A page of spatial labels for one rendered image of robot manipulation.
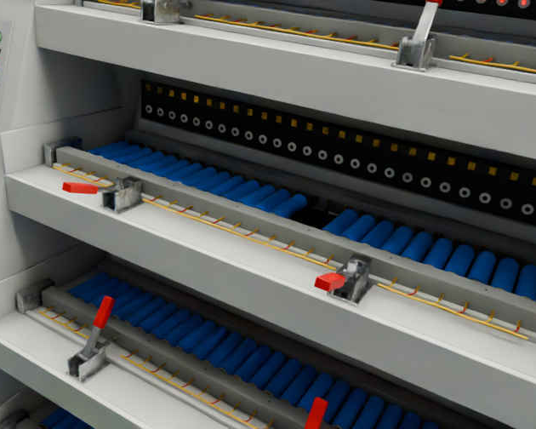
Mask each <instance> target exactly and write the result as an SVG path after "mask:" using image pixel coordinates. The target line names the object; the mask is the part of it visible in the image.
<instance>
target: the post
mask: <svg viewBox="0 0 536 429"><path fill-rule="evenodd" d="M0 20H7V21H12V22H14V25H13V30H12V36H11V41H10V46H9V55H8V60H7V65H6V71H5V76H4V81H3V91H2V96H1V101H0V133H3V132H7V131H11V130H15V129H23V128H26V127H31V126H34V125H38V124H43V123H50V122H53V121H58V120H62V119H66V118H70V117H77V116H81V115H85V114H89V113H93V112H100V111H104V110H109V109H112V108H117V107H121V108H122V111H123V140H125V131H128V130H131V129H133V127H134V120H135V115H136V112H137V107H138V103H139V98H140V91H141V79H143V78H144V75H145V71H142V70H138V69H134V68H130V67H126V66H120V65H115V64H112V63H107V62H104V61H100V60H93V59H89V58H85V57H81V56H77V55H74V54H67V53H62V52H59V51H54V50H51V49H44V48H40V47H38V46H37V33H36V22H35V13H34V3H33V0H0ZM80 243H84V241H81V240H79V239H77V238H74V237H72V236H70V235H67V234H65V233H64V232H60V231H58V230H55V229H54V228H52V227H49V226H46V225H44V224H42V223H40V222H37V221H35V220H33V219H30V218H28V217H26V216H24V215H22V214H18V213H16V212H14V211H12V210H10V209H9V206H8V199H7V191H6V184H5V177H4V171H3V157H2V150H1V143H0V281H2V280H4V279H5V278H8V277H11V276H13V275H14V274H16V273H18V272H22V271H24V270H25V269H27V268H29V267H31V266H35V265H36V264H38V263H40V262H42V261H44V260H47V259H49V258H51V257H53V256H55V255H58V254H60V253H62V252H64V251H66V250H68V249H71V248H73V247H75V246H77V245H78V244H80ZM27 387H28V386H27V385H25V384H24V383H22V382H21V381H19V380H17V379H15V378H14V377H13V376H12V375H10V374H8V373H6V372H5V371H3V370H2V369H0V405H1V404H2V403H4V402H6V401H7V400H9V399H10V398H11V397H13V396H14V395H16V394H17V393H19V392H21V391H22V390H24V389H25V388H27Z"/></svg>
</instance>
